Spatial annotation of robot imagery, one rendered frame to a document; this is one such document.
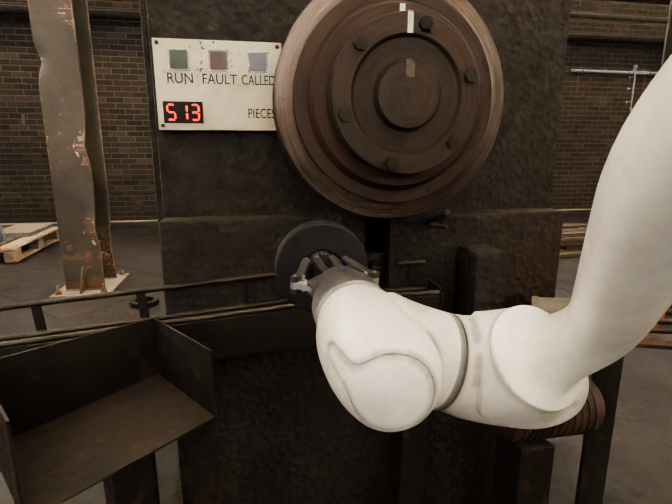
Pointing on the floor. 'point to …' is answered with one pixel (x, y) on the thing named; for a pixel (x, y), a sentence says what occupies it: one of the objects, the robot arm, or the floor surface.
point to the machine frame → (190, 193)
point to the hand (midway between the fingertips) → (321, 257)
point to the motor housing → (537, 454)
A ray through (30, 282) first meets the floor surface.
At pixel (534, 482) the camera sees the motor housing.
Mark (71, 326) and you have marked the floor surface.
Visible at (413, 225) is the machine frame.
